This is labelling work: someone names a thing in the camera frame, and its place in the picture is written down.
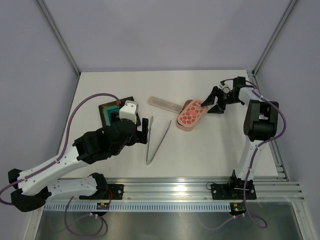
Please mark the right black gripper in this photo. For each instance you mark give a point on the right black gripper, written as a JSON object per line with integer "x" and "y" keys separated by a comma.
{"x": 210, "y": 101}

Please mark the pink lunch box lid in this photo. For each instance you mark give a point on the pink lunch box lid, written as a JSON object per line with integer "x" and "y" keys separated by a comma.
{"x": 191, "y": 112}

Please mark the pink lunch box base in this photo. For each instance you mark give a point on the pink lunch box base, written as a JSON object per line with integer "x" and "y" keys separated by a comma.
{"x": 186, "y": 126}

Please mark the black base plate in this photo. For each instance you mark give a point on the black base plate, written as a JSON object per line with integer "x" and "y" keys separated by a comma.
{"x": 113, "y": 191}
{"x": 225, "y": 192}

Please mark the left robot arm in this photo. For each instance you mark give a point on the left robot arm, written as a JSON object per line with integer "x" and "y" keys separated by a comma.
{"x": 44, "y": 183}

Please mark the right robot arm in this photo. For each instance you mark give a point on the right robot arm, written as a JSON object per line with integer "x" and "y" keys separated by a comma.
{"x": 259, "y": 127}

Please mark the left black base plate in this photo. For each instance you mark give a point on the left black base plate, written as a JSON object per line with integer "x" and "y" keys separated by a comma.
{"x": 113, "y": 191}

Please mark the black teal food tray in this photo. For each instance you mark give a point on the black teal food tray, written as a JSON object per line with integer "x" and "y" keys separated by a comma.
{"x": 106, "y": 109}

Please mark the aluminium mounting rail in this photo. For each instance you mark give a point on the aluminium mounting rail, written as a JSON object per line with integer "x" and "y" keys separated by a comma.
{"x": 196, "y": 189}

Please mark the white slotted cable duct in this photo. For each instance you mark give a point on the white slotted cable duct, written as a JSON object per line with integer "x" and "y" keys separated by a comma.
{"x": 163, "y": 207}

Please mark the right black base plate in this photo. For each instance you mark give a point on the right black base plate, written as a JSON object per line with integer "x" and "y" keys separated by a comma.
{"x": 225, "y": 192}

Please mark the left frame post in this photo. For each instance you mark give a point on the left frame post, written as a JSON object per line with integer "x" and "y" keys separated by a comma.
{"x": 43, "y": 7}

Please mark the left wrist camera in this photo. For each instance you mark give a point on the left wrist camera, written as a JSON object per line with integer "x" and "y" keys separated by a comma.
{"x": 129, "y": 111}

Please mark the right frame post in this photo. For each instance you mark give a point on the right frame post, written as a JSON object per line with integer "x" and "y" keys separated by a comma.
{"x": 274, "y": 36}

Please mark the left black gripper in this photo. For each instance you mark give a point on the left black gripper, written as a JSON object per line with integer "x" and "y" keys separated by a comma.
{"x": 140, "y": 137}

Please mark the frame post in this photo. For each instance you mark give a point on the frame post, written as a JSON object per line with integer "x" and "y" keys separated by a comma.
{"x": 274, "y": 36}
{"x": 43, "y": 7}

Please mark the metal tongs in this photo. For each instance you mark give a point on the metal tongs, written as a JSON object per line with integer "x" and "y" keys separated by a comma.
{"x": 155, "y": 138}

